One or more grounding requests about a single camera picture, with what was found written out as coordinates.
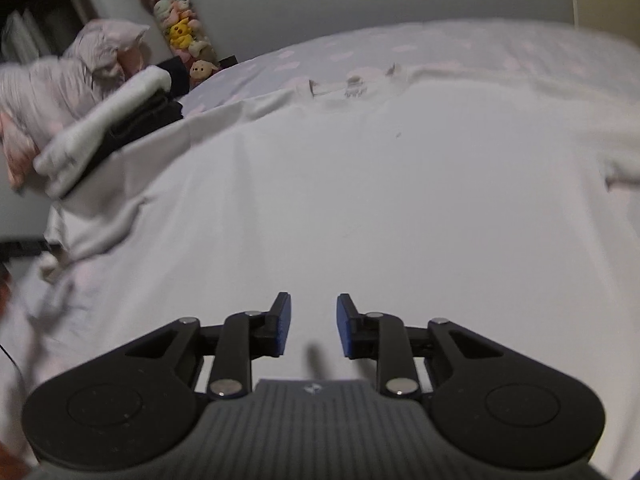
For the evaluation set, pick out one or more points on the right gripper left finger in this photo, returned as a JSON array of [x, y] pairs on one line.
[[139, 401]]

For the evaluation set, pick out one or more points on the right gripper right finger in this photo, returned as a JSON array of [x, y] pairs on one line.
[[490, 402]]

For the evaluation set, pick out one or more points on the white sweatshirt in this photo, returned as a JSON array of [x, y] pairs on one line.
[[506, 203]]

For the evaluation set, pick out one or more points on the folded white garment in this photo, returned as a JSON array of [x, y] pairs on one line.
[[68, 154]]

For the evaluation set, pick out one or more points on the folded black garment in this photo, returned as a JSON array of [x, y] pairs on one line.
[[159, 111]]

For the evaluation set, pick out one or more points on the grey pink duvet pile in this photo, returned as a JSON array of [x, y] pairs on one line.
[[42, 98]]

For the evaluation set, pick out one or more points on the polka dot bed sheet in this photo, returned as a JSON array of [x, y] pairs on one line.
[[531, 48]]

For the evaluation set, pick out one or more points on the hanging plush toy organizer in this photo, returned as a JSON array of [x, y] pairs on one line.
[[186, 37]]

